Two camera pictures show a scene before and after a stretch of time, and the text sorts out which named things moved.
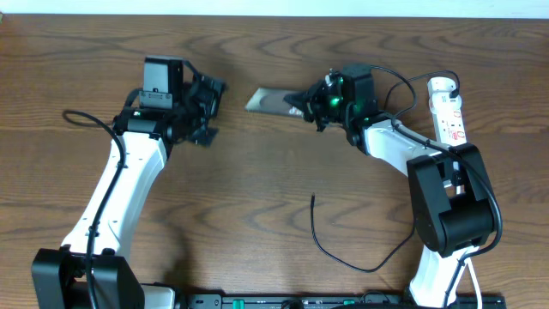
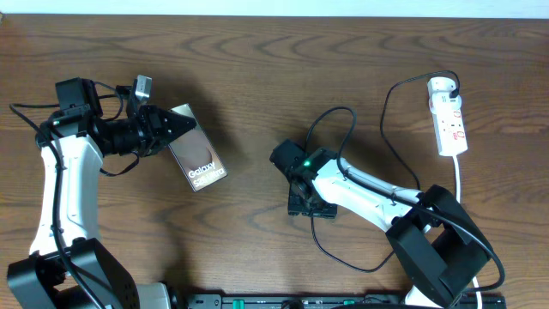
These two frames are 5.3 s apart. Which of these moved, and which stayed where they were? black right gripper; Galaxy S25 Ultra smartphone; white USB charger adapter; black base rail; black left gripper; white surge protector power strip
Moved: black right gripper; Galaxy S25 Ultra smartphone; black left gripper
Stayed: white surge protector power strip; white USB charger adapter; black base rail
